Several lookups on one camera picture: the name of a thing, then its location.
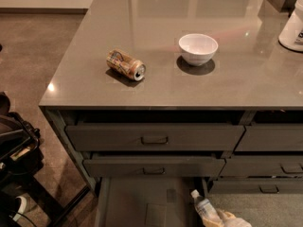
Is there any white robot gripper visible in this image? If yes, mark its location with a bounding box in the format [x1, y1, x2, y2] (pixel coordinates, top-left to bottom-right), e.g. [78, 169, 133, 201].
[202, 209, 252, 227]

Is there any blue plastic water bottle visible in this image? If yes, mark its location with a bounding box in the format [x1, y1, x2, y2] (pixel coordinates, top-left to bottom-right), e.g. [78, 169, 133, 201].
[190, 190, 223, 227]

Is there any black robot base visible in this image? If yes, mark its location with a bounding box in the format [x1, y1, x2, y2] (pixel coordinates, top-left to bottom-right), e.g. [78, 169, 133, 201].
[0, 92, 41, 227]

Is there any bottom right grey drawer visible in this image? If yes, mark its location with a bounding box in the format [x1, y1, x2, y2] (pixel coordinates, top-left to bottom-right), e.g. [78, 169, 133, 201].
[208, 178, 303, 194]

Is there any grey drawer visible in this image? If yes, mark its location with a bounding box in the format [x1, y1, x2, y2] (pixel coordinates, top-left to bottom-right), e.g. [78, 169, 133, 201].
[208, 178, 303, 194]
[65, 123, 244, 151]
[83, 151, 225, 177]
[236, 124, 303, 152]
[220, 155, 303, 177]

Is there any middle right grey drawer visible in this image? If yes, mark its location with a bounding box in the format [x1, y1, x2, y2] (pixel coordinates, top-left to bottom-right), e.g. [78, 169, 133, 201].
[220, 155, 303, 177]

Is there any top right grey drawer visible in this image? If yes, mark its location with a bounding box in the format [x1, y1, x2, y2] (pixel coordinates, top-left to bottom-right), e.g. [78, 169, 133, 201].
[236, 124, 303, 152]

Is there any open bottom left drawer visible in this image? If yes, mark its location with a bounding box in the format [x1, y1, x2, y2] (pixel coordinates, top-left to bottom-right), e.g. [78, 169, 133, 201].
[94, 177, 204, 227]

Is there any middle left grey drawer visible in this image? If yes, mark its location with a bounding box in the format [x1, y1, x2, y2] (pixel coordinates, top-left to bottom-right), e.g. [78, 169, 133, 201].
[83, 151, 225, 177]

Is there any grey counter cabinet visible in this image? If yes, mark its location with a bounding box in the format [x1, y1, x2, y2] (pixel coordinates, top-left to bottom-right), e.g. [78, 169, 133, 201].
[40, 0, 303, 192]

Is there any top left grey drawer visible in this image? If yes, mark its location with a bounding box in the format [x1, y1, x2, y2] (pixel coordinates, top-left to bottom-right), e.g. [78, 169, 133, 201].
[65, 123, 244, 151]

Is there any white ceramic bowl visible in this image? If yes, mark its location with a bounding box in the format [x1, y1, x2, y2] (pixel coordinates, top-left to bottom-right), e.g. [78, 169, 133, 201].
[178, 33, 219, 66]

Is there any crushed orange soda can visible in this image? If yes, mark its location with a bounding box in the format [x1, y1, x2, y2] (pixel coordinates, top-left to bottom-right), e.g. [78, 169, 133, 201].
[106, 49, 146, 81]

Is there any white wipes canister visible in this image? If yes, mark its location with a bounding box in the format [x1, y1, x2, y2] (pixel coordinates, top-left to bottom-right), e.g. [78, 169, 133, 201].
[278, 0, 303, 52]

